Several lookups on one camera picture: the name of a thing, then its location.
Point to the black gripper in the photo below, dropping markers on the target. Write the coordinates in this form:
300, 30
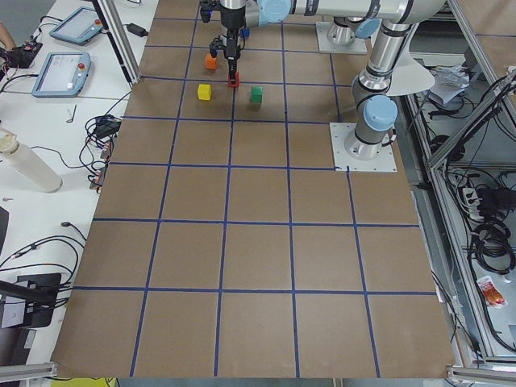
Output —
230, 24
232, 47

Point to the white chair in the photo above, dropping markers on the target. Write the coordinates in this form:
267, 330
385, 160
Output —
409, 77

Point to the green wooden block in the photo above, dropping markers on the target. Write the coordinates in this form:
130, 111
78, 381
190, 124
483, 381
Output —
256, 94

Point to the hex key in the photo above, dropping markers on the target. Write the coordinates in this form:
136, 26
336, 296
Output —
72, 114

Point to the orange snack packet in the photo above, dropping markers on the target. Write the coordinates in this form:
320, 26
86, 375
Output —
491, 294

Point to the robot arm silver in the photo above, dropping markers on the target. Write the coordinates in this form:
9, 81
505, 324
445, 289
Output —
397, 19
376, 111

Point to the teach pendant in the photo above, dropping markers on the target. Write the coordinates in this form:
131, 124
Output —
63, 75
78, 28

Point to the near teach pendant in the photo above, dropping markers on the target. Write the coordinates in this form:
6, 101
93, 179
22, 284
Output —
63, 75

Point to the black power adapter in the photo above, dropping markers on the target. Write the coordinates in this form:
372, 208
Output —
137, 30

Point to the aluminium frame post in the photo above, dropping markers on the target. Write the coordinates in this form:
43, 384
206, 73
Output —
113, 25

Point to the orange wooden block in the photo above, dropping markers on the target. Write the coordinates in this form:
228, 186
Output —
211, 62

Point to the yellow wooden block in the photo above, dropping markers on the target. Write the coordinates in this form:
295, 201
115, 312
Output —
204, 92

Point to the far teach pendant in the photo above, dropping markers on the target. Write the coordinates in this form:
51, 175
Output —
78, 28

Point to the red wooden block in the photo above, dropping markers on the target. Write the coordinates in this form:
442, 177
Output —
234, 81

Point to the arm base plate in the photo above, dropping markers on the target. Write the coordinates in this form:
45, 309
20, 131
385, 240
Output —
336, 39
350, 155

